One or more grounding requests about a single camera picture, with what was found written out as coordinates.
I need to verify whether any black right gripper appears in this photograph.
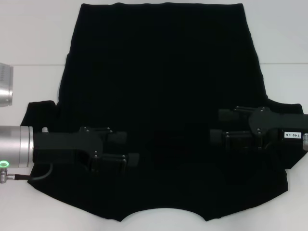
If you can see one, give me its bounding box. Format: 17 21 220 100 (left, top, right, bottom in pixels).
209 105 308 151

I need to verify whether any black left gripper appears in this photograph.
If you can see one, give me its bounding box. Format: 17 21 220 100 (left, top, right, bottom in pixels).
32 126 140 173

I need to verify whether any black t-shirt with FREE print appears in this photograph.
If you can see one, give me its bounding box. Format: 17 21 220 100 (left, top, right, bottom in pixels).
21 2 304 222

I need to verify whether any thin dark left arm cable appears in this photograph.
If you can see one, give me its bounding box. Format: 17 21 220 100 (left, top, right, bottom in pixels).
0 163 54 185

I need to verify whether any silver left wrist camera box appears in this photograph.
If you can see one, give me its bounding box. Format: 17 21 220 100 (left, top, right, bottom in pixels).
0 62 14 107

